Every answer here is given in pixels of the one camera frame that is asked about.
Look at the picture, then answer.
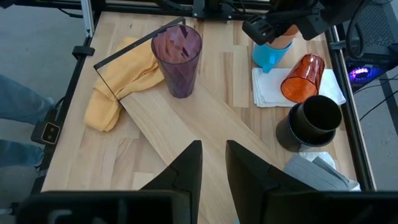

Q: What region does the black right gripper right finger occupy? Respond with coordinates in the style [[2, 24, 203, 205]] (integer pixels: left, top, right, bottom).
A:
[[226, 139, 315, 224]]

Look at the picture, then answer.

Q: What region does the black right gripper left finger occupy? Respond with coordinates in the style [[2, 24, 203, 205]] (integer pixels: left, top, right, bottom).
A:
[[139, 139, 203, 224]]

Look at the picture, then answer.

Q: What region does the peach plastic cup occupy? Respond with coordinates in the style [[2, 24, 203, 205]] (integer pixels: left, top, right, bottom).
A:
[[266, 24, 300, 50]]

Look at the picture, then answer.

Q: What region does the blue mug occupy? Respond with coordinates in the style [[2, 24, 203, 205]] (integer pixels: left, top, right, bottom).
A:
[[251, 41, 294, 74]]

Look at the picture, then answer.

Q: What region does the glossy black enamel mug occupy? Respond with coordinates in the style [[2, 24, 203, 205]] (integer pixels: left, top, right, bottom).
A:
[[275, 104, 337, 153]]

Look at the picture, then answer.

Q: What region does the orange faceted plastic tumbler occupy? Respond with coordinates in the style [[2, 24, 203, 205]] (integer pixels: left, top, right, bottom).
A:
[[280, 53, 326, 104]]

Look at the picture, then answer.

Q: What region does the matte black tall cup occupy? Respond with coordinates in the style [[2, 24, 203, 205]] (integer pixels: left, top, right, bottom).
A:
[[291, 95, 343, 144]]

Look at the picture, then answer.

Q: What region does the purple faceted plastic tumbler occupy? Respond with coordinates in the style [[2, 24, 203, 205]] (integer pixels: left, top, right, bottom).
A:
[[150, 24, 203, 100]]

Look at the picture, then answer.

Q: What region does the black computer tower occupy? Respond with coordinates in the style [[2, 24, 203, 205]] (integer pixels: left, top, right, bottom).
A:
[[341, 0, 398, 91]]

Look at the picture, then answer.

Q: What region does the grey cloth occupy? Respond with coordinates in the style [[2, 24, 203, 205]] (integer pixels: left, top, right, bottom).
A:
[[282, 154, 359, 192]]

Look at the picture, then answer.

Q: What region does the white crumpled cloth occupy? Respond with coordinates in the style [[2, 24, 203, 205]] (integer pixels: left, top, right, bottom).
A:
[[297, 151, 362, 192]]

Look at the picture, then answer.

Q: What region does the white folded napkin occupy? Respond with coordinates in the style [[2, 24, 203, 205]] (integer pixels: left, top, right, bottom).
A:
[[251, 67, 347, 109]]

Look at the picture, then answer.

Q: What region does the yellow waffle cloth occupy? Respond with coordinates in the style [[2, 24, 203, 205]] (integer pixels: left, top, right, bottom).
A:
[[83, 37, 165, 133]]

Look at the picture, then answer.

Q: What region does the person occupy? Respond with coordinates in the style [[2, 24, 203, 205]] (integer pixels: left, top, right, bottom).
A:
[[0, 73, 56, 169]]

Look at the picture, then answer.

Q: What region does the wooden shelf with black frame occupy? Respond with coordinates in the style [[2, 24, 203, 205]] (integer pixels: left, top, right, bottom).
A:
[[93, 17, 285, 224]]

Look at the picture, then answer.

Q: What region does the black table-level camera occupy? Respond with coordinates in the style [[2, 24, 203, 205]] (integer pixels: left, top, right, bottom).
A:
[[30, 106, 62, 146]]

